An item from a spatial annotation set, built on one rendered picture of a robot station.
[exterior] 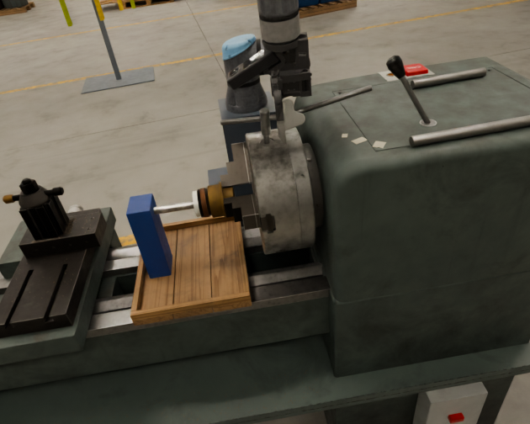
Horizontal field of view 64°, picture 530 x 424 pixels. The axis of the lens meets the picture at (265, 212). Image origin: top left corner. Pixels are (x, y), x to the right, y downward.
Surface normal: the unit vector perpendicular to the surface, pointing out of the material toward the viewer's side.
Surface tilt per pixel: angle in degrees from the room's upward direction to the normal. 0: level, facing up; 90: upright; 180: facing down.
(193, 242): 0
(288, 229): 92
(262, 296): 0
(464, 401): 90
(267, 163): 32
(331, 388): 0
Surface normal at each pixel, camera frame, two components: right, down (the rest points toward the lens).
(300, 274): -0.03, -0.41
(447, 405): 0.13, 0.58
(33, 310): -0.11, -0.80
